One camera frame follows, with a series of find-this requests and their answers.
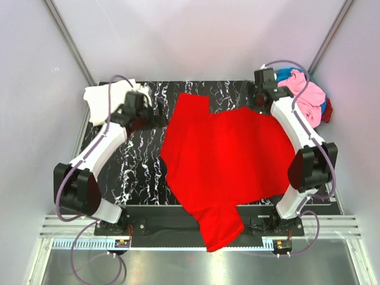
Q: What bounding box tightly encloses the slotted grey cable duct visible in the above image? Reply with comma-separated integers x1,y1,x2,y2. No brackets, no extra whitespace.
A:
52,237,276,251

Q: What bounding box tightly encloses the aluminium frame post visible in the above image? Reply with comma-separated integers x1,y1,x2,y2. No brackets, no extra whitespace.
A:
42,0,96,86
308,0,356,75

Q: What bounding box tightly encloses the folded white t-shirt stack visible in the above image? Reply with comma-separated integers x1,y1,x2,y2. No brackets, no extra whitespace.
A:
83,79,152,126

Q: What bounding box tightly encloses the left aluminium frame post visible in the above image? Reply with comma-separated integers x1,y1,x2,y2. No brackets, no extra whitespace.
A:
42,0,96,86

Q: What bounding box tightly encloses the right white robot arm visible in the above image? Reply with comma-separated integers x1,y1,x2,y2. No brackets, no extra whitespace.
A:
246,65,338,236

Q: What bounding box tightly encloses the pink t-shirt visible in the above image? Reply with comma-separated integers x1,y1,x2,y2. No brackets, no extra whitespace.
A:
277,68,327,128

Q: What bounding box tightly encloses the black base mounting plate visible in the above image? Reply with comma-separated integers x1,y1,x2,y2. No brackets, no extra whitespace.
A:
93,204,306,249

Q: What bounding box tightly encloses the small circuit board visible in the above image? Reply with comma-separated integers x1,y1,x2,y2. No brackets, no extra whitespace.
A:
115,239,131,248
276,239,293,250

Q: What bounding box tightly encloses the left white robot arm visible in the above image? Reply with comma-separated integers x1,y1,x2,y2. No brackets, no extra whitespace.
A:
53,90,168,235

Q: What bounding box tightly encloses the left small circuit board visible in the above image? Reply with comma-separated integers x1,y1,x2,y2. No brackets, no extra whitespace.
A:
115,239,131,248

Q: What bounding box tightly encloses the dark red t-shirt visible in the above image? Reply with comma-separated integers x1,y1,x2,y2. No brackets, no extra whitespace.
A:
321,98,333,123

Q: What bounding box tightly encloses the right aluminium frame post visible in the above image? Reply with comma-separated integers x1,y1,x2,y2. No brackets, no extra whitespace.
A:
308,0,356,75

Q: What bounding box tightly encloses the right small circuit board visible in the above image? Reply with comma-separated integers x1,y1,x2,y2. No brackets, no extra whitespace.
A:
276,239,293,250

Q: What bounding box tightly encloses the blue t-shirt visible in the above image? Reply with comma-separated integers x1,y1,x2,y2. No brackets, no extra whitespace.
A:
275,67,333,115

